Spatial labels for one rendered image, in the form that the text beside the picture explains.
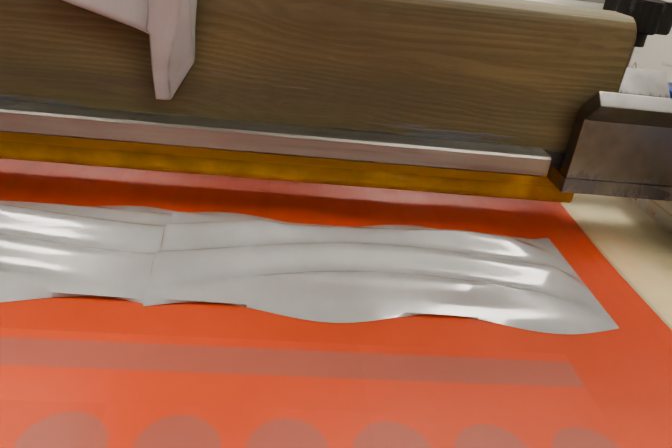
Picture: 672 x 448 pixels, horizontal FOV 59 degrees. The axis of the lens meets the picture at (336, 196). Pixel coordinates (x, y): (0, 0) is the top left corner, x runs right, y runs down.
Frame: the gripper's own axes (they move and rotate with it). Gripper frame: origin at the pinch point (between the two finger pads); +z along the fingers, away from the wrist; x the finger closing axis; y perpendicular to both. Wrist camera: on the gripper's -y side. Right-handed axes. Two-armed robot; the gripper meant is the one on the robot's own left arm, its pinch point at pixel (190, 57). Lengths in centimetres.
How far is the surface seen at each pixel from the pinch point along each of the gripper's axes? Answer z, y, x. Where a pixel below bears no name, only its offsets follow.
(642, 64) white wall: 47, -201, -275
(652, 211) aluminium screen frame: 5.9, -25.4, 0.2
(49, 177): 6.4, 6.5, 0.8
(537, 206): 6.3, -18.8, -0.2
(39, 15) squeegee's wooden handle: -1.5, 6.0, 1.5
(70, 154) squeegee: 5.2, 5.5, 0.5
